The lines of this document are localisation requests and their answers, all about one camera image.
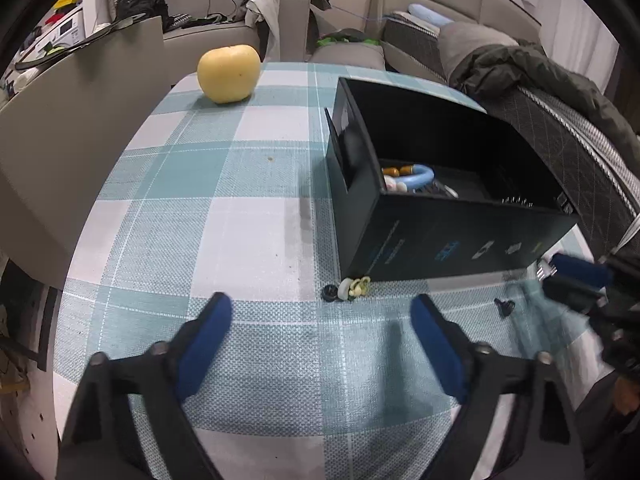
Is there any checkered teal tablecloth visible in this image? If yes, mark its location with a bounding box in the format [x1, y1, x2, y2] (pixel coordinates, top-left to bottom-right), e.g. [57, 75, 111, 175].
[53, 63, 606, 479]

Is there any black backpack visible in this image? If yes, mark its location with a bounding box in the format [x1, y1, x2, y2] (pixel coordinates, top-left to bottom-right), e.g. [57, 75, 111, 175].
[115, 0, 172, 32]

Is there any silver metal watch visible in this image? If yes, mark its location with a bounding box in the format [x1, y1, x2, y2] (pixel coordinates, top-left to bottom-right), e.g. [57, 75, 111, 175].
[419, 179, 459, 200]

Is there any white washing machine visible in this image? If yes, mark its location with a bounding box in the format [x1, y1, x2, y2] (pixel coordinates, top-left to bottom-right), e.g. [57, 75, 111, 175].
[18, 6, 86, 62]

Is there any light blue pillow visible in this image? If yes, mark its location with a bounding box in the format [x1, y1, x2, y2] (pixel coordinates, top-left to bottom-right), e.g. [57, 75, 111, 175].
[408, 3, 452, 28]

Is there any grey sofa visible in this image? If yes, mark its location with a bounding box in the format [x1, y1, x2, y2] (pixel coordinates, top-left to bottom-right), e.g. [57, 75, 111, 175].
[106, 0, 314, 86]

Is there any small black ear stud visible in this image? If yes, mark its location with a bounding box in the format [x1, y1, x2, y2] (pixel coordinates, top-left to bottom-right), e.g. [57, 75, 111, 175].
[494, 298, 515, 318]

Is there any black open box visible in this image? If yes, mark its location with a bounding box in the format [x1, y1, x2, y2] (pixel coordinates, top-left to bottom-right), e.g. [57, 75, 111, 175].
[326, 77, 577, 282]

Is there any green black item on cushion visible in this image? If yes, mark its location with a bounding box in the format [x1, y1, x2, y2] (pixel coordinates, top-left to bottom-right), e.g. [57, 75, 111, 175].
[317, 28, 380, 47]

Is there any beige side cabinet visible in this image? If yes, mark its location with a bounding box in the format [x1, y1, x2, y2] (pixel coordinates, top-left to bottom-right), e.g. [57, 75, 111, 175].
[1, 18, 169, 288]

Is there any grey pillow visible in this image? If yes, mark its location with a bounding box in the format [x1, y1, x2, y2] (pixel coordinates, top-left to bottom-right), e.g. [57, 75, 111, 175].
[437, 22, 518, 79]

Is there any yellow apple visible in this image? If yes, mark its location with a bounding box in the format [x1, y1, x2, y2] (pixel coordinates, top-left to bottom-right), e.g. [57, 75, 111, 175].
[196, 44, 262, 104]

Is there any dark green jacket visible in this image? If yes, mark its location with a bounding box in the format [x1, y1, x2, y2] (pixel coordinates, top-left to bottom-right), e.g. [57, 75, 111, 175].
[448, 44, 639, 174]

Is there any right hand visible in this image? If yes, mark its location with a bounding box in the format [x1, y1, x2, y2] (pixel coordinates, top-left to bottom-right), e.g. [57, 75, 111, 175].
[613, 376, 640, 415]

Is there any blue cartoon bracelet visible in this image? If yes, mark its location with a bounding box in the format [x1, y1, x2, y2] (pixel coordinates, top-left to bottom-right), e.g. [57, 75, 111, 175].
[382, 161, 435, 194]

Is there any bed with dark mattress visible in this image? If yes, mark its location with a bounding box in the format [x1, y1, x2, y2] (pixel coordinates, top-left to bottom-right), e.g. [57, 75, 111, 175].
[368, 0, 639, 258]

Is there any black hanger on cabinet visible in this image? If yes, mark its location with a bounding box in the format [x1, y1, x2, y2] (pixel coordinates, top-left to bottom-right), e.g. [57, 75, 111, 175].
[14, 13, 146, 73]

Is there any grey floor cushion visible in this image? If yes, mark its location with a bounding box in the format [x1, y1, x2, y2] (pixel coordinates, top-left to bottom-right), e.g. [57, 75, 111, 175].
[309, 42, 386, 70]

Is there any yellow white earring charm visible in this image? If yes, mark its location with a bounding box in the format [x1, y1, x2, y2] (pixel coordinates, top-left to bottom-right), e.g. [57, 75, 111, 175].
[320, 276, 371, 302]

